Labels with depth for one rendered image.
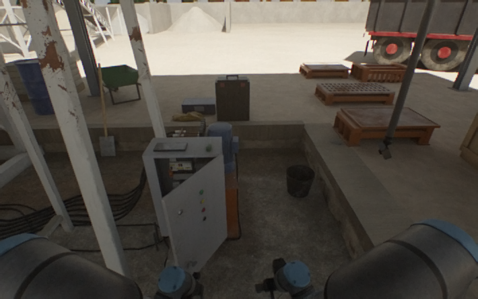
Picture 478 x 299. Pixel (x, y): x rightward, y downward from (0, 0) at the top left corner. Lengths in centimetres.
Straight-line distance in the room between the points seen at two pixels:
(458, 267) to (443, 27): 868
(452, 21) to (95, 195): 891
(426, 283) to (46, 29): 109
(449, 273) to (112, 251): 111
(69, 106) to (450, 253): 105
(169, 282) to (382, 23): 874
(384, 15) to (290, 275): 853
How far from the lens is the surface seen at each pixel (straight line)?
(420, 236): 53
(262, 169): 336
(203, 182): 117
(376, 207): 256
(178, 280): 99
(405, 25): 903
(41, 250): 53
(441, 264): 51
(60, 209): 283
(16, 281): 51
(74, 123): 101
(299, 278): 100
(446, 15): 906
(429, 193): 300
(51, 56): 100
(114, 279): 49
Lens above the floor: 189
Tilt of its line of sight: 30 degrees down
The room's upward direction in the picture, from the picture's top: 1 degrees counter-clockwise
